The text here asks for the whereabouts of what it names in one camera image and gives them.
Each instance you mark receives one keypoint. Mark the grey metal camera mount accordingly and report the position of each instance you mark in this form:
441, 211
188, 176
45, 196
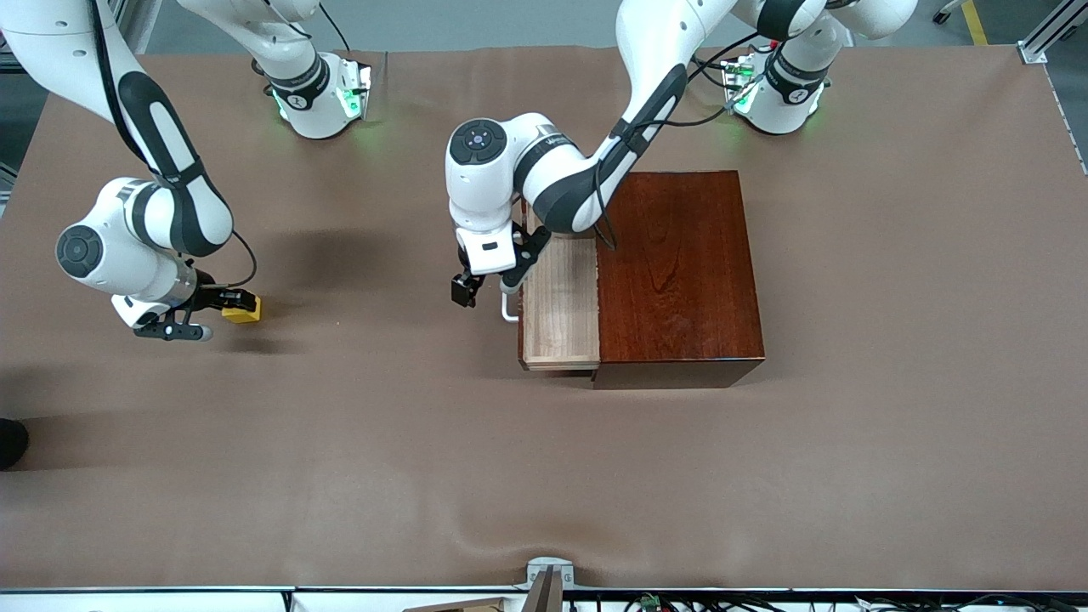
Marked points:
548, 578

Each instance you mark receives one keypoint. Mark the yellow block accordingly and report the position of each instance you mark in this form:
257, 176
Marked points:
246, 316

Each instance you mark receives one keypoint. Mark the tan wooden board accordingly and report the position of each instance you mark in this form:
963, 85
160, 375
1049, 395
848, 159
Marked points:
459, 605

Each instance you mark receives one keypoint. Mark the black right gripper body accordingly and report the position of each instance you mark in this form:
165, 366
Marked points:
210, 298

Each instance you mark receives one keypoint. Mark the dark brown wooden cabinet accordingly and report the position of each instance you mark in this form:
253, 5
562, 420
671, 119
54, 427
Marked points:
680, 280

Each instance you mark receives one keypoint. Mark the black rounded object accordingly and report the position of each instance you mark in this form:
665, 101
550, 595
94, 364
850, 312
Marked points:
10, 444

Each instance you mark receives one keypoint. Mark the black caster wheel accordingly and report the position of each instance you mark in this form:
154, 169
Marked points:
943, 12

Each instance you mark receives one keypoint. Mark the aluminium frame profile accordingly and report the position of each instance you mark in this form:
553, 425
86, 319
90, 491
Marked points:
140, 25
1054, 30

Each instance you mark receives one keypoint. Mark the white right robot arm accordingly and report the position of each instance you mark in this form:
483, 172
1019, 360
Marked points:
127, 246

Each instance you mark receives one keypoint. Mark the brown table cover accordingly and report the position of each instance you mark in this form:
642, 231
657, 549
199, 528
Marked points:
340, 476

